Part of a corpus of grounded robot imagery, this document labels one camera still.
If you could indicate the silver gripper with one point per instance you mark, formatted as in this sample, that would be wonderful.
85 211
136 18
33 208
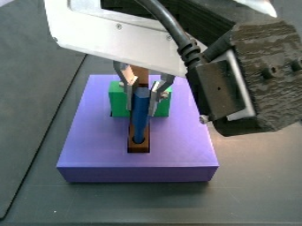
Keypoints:
128 39

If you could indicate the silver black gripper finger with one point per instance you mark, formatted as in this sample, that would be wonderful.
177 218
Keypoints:
157 91

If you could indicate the purple base board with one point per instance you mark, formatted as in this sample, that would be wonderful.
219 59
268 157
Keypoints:
100 153

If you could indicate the brown slotted upright piece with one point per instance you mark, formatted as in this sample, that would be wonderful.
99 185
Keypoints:
143 147

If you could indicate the green block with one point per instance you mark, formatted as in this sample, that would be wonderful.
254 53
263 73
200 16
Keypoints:
117 103

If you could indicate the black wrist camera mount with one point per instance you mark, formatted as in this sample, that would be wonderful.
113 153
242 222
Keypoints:
247 86

